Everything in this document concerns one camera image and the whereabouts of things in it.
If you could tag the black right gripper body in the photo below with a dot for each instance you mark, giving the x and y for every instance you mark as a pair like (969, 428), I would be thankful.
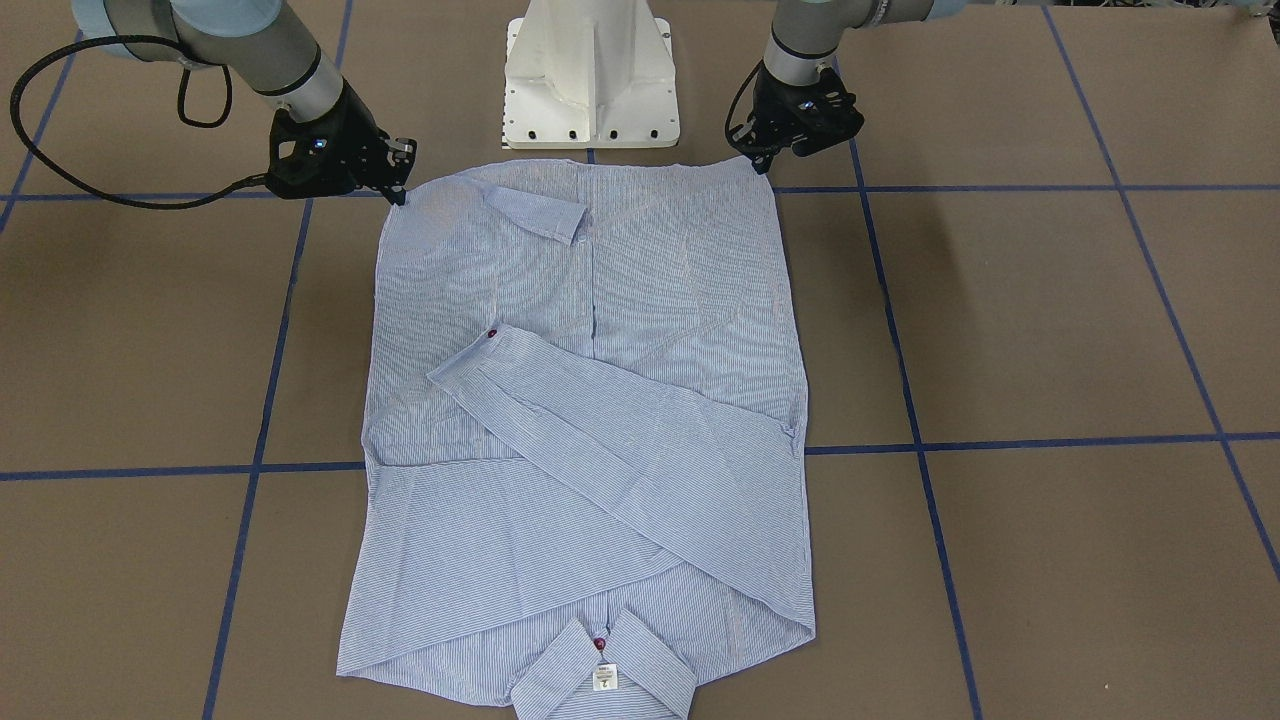
(352, 131)

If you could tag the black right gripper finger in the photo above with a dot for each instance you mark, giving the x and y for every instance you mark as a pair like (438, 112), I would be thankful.
(400, 195)

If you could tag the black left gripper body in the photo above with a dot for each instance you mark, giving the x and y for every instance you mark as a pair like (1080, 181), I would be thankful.
(772, 102)

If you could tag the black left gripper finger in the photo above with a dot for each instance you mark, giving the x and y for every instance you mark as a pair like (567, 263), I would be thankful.
(762, 162)

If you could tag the light blue striped shirt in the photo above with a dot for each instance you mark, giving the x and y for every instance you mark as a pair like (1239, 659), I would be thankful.
(584, 438)

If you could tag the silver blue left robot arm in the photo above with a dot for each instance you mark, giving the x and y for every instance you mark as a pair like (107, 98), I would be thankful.
(807, 33)

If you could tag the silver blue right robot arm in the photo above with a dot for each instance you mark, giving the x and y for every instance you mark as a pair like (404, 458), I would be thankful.
(263, 42)

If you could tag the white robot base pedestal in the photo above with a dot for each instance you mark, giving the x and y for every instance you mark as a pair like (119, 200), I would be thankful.
(589, 75)

